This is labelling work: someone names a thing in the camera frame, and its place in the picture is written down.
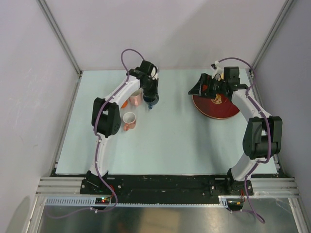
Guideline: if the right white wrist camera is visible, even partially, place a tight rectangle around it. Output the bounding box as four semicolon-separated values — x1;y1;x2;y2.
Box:
210;61;223;81

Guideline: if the right aluminium frame post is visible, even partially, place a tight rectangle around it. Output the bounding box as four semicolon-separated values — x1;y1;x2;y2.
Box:
249;0;296;78

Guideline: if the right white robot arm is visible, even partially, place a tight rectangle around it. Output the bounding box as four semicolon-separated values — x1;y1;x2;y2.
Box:
188;66;282;195

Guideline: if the pink mug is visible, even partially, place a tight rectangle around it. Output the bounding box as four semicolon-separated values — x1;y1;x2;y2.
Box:
122;112;137;131

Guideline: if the blue mug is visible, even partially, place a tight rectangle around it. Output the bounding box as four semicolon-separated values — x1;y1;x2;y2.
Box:
143;95;159;110

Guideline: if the aluminium frame post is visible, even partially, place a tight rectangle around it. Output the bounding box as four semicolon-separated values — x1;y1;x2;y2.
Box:
249;0;296;78
36;0;83;78

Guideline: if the pale pink cup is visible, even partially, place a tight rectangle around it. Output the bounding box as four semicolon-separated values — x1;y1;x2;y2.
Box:
129;88;142;106

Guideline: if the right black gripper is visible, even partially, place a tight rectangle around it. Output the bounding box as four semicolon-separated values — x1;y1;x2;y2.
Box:
189;73;228;100

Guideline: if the left aluminium frame post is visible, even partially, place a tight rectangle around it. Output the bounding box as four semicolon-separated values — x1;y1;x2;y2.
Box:
36;0;83;78

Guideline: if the orange mug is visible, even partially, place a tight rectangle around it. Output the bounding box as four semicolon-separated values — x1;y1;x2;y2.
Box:
121;100;128;108

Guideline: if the aluminium rail bar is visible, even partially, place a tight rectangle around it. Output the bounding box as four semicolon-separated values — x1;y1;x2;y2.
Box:
251;178;300;198

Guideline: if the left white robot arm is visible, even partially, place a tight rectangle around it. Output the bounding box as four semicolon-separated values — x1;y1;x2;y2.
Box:
86;60;159;194

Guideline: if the red round tray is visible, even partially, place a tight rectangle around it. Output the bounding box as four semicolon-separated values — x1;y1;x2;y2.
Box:
192;94;240;119

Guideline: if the white cable duct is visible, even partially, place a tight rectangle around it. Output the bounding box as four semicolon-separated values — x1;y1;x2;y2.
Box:
45;197;229;208

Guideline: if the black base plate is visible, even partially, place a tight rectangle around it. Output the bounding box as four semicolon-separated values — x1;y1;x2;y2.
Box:
80;175;254;205

